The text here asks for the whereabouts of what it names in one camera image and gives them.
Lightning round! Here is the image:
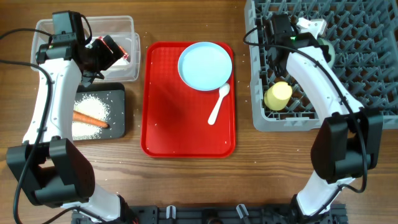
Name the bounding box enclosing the red snack wrapper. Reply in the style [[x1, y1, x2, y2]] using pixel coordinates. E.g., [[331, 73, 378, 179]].
[[97, 35, 129, 60]]

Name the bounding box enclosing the yellow plastic cup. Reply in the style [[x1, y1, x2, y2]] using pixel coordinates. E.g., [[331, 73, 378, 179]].
[[264, 82, 293, 111]]

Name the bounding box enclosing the white rice pile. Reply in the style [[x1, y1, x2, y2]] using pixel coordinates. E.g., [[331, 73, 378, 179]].
[[72, 95, 110, 141]]

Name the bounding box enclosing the green bowl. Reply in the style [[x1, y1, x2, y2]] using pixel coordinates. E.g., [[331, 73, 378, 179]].
[[317, 38, 336, 68]]

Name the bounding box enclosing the orange carrot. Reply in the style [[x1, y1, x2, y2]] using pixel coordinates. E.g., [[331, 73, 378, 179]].
[[73, 111, 109, 129]]

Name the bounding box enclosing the white plastic spoon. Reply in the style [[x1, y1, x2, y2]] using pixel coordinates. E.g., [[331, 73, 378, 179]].
[[208, 83, 230, 125]]

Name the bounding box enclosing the light blue plate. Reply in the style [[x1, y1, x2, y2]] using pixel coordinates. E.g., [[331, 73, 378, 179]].
[[177, 42, 233, 91]]

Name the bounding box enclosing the white napkin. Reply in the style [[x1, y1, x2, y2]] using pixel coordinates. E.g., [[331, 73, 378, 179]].
[[101, 57, 130, 73]]

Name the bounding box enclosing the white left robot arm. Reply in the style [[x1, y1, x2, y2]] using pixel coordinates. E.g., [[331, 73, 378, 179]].
[[6, 11, 139, 223]]

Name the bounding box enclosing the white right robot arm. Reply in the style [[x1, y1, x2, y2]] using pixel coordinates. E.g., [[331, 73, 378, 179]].
[[243, 14, 383, 223]]

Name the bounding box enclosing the black waste tray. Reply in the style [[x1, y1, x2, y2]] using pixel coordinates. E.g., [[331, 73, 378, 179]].
[[74, 83, 126, 140]]

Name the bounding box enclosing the grey dishwasher rack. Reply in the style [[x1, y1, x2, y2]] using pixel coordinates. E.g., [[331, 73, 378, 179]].
[[244, 0, 397, 131]]

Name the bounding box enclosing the clear plastic bin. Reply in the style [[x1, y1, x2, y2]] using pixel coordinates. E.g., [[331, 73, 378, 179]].
[[30, 11, 141, 85]]

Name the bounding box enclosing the red plastic tray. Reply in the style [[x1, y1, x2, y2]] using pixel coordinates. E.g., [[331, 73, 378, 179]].
[[141, 42, 236, 159]]

